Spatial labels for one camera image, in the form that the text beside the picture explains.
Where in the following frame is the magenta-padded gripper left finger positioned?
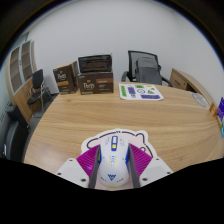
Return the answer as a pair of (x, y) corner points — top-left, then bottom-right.
(54, 145), (102, 189)

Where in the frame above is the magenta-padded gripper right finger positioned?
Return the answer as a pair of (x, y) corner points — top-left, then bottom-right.
(126, 143), (174, 188)

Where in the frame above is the white blue yellow computer mouse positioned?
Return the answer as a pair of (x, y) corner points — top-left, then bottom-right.
(97, 134), (130, 188)

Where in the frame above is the pink pig-shaped mouse pad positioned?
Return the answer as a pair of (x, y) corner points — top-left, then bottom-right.
(80, 128), (155, 191)

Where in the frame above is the black padded office chair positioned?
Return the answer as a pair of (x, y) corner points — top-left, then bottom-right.
(0, 103), (31, 163)

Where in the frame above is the white printed sticker sheet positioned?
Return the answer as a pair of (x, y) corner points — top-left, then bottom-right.
(118, 83), (165, 102)

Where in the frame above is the small orange-brown box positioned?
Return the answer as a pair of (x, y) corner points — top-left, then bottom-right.
(209, 102), (219, 118)

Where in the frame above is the wide brown cardboard box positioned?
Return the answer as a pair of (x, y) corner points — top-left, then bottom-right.
(77, 71), (115, 95)

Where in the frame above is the purple card package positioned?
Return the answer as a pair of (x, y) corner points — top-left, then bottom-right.
(216, 96), (224, 123)

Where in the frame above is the tall brown cardboard box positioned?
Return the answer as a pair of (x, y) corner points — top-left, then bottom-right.
(52, 61), (79, 95)

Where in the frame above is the black visitor chair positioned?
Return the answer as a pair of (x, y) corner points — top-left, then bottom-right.
(26, 68), (54, 114)

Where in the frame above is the wooden side desk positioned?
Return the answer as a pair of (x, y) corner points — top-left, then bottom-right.
(169, 67), (214, 104)

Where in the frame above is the grey backpack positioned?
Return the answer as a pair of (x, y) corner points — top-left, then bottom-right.
(134, 57), (163, 86)

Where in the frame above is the black printed box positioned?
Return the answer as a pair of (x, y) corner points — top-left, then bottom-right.
(77, 54), (113, 74)

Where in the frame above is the black mesh office chair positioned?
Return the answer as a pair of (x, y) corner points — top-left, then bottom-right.
(120, 49), (174, 88)

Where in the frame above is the wooden shelf cabinet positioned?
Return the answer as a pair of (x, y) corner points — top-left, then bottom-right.
(4, 39), (43, 123)

